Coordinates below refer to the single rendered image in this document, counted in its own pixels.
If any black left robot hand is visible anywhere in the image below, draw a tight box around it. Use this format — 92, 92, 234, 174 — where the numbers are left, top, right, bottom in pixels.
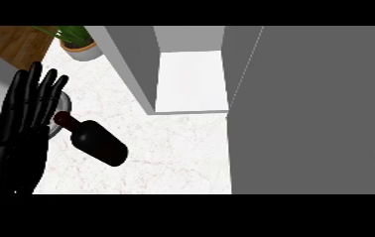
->
0, 60, 71, 195

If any dark wine bottle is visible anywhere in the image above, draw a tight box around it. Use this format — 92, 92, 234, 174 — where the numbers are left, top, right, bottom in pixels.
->
54, 110, 130, 168

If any grey open cabinet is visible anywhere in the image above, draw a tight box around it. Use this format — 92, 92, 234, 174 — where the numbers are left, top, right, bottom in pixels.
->
86, 26, 266, 116

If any grey cabinet door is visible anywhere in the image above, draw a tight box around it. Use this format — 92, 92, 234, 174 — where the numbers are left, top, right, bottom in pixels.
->
226, 26, 375, 195

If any grey round bowl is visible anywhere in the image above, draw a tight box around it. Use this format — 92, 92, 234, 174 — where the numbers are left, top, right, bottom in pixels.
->
46, 90, 74, 140

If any potted green plant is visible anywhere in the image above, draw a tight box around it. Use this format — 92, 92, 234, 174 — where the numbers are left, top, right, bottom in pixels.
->
33, 26, 104, 62

